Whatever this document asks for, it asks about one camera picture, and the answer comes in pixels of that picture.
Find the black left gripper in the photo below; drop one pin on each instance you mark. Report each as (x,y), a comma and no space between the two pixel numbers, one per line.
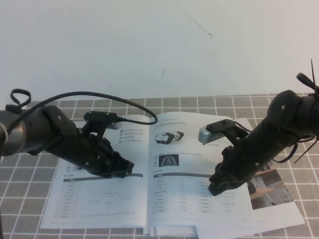
(92,156)

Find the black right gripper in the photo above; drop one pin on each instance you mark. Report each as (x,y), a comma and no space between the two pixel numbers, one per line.
(239,164)

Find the white product catalogue book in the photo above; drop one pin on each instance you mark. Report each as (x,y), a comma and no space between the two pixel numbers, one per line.
(112,199)

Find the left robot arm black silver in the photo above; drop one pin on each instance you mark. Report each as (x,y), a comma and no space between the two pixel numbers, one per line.
(30,134)

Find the booklet with photo cover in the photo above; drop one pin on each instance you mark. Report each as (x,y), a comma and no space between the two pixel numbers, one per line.
(274,199)

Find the black zip tie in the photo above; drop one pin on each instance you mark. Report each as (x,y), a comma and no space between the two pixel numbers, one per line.
(313,74)
(306,152)

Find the grey white-checked tablecloth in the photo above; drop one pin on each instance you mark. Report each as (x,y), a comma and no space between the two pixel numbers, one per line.
(25,199)

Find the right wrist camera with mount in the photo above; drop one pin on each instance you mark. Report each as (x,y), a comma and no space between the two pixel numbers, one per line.
(209,135)

